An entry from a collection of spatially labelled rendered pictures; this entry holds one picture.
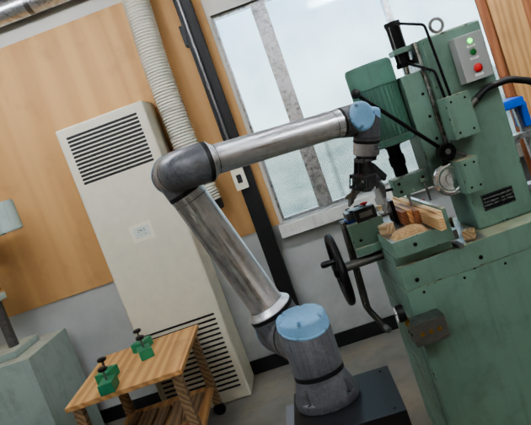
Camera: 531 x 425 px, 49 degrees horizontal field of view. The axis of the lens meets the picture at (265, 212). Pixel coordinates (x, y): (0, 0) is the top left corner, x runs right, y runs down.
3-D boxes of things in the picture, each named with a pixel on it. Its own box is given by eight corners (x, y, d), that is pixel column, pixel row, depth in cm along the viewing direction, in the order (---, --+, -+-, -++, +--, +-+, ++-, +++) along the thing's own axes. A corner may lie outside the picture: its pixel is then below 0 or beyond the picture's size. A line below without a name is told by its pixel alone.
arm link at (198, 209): (291, 371, 178) (144, 169, 164) (270, 359, 194) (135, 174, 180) (327, 338, 182) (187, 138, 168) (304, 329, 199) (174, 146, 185)
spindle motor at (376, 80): (365, 152, 229) (340, 75, 225) (407, 137, 229) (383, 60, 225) (375, 153, 212) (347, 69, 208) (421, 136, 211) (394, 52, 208)
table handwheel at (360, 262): (347, 315, 232) (322, 250, 244) (395, 298, 232) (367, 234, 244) (345, 296, 206) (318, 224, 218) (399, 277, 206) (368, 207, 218)
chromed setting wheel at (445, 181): (437, 200, 212) (426, 168, 211) (469, 189, 212) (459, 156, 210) (440, 201, 209) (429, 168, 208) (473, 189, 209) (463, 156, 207)
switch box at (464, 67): (460, 85, 208) (447, 41, 206) (487, 76, 207) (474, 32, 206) (467, 83, 201) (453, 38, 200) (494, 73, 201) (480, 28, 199)
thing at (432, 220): (390, 208, 259) (388, 200, 259) (394, 207, 259) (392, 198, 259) (441, 231, 192) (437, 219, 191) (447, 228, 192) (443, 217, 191)
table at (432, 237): (341, 240, 259) (337, 228, 258) (407, 217, 259) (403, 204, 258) (371, 269, 199) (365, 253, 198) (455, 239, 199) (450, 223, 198)
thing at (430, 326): (410, 340, 206) (403, 320, 205) (443, 328, 206) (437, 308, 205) (417, 348, 198) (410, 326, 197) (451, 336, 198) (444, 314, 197)
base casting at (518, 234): (378, 266, 248) (371, 246, 247) (506, 220, 248) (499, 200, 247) (405, 293, 204) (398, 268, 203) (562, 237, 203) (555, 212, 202)
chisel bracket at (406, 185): (394, 200, 226) (387, 180, 225) (428, 188, 226) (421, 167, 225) (399, 202, 219) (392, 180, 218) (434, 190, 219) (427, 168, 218)
